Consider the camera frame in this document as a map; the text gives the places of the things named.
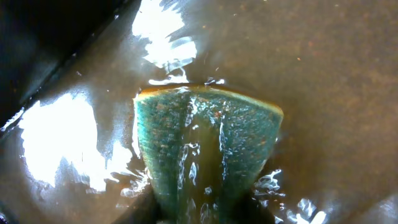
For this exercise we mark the green yellow sponge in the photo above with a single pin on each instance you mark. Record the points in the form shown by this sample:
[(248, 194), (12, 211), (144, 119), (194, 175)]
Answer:
[(204, 148)]

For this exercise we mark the black water tray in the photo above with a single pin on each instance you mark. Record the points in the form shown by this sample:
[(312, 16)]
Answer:
[(70, 71)]

